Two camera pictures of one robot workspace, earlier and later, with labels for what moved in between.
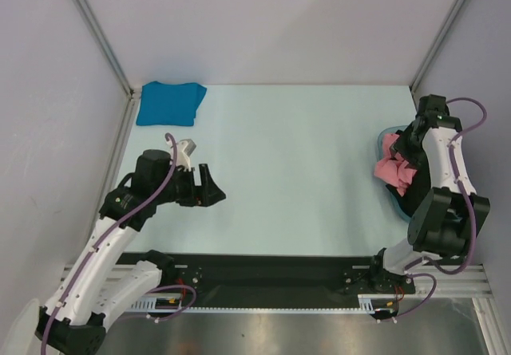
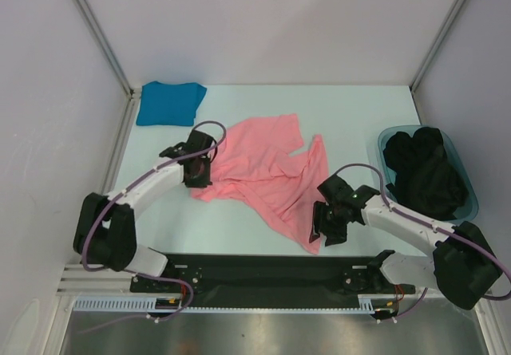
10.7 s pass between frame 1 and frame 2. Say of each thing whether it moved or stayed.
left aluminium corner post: stayed
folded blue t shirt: stayed
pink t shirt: moved
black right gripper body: moved
